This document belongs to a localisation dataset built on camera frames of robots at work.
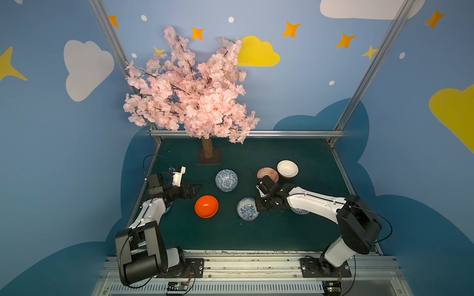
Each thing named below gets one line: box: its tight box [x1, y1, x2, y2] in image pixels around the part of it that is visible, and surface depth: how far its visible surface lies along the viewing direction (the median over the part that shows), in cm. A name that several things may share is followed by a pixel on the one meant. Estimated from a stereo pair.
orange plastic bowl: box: [194, 194, 220, 219], surface depth 90 cm
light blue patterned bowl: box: [214, 168, 239, 192], surface depth 100 cm
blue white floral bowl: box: [236, 196, 260, 222], surface depth 91 cm
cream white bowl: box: [276, 159, 300, 179], surface depth 106 cm
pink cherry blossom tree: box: [123, 25, 260, 160], surface depth 74 cm
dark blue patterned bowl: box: [214, 177, 239, 192], surface depth 100 cm
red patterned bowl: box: [256, 167, 279, 184], surface depth 103 cm
